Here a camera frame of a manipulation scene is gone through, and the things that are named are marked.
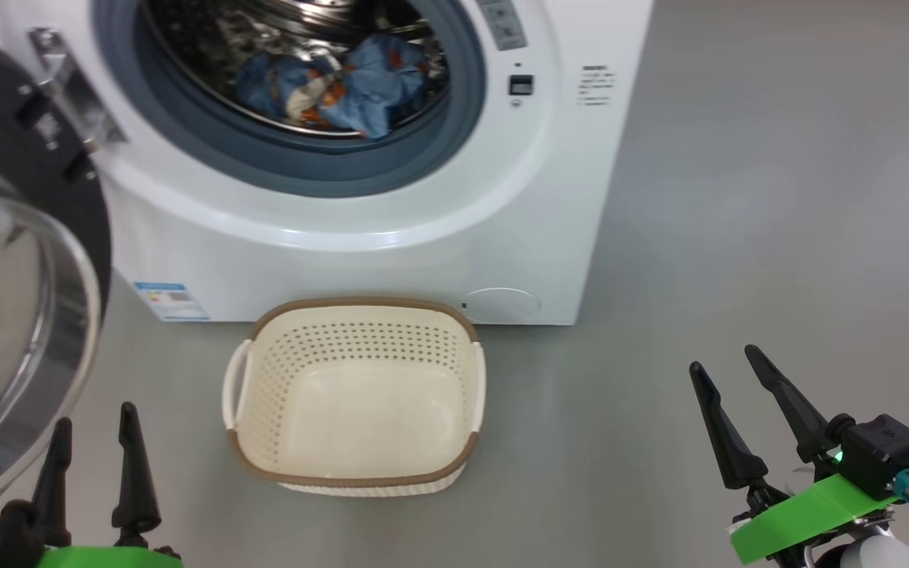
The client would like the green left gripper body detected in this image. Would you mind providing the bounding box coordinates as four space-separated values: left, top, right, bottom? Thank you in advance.
36 544 183 568

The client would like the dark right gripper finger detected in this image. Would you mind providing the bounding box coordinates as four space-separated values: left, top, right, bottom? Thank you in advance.
745 345 838 464
689 361 769 490

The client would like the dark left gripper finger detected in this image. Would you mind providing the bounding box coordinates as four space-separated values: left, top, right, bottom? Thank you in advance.
32 418 73 547
112 402 162 545

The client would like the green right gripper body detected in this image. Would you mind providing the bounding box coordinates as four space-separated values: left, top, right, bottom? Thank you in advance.
729 473 901 566

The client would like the black glass washing machine door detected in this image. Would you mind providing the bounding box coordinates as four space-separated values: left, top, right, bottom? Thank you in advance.
0 22 113 521

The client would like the blue garment with white lining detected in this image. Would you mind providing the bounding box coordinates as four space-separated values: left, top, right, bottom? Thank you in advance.
235 51 345 127

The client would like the blue garment with orange print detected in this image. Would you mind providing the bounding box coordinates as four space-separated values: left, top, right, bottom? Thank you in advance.
320 33 428 140

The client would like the cream perforated laundry basket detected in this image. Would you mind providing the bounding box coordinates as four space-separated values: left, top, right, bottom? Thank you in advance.
222 297 488 497

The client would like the white front-load washing machine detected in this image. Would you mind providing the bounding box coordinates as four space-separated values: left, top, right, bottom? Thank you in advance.
0 0 655 326

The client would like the grey rubber door gasket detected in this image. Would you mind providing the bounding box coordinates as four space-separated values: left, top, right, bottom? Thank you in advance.
92 0 487 198

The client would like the metal door hinge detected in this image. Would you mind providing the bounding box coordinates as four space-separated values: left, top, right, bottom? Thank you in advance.
28 28 125 155

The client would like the steel washing drum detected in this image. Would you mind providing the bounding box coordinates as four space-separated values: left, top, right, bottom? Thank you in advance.
143 0 451 139

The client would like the blue energy label sticker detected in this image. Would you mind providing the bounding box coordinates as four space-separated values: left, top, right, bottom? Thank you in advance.
133 282 211 322

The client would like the round white filter cover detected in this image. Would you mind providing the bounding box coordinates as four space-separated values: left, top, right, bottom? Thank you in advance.
462 287 542 324

